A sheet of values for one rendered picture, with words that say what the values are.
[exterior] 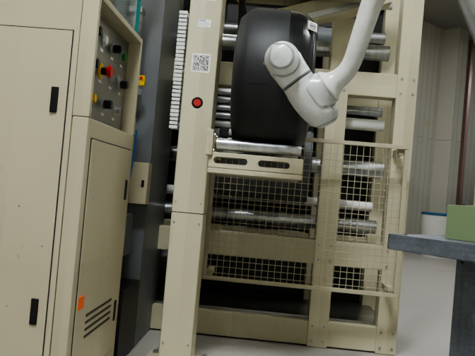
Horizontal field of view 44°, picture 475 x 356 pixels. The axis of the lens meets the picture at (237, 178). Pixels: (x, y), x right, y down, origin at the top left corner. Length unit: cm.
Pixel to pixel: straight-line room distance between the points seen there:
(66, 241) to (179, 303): 75
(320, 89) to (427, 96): 824
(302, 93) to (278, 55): 13
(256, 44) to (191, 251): 84
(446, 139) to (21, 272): 873
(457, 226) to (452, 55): 873
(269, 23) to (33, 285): 123
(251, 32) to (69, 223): 97
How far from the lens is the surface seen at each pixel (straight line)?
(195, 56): 239
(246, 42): 219
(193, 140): 233
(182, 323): 239
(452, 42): 1031
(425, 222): 900
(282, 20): 227
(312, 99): 173
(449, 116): 1003
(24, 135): 180
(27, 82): 182
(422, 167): 980
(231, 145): 224
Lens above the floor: 73
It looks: 1 degrees up
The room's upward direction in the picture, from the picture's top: 5 degrees clockwise
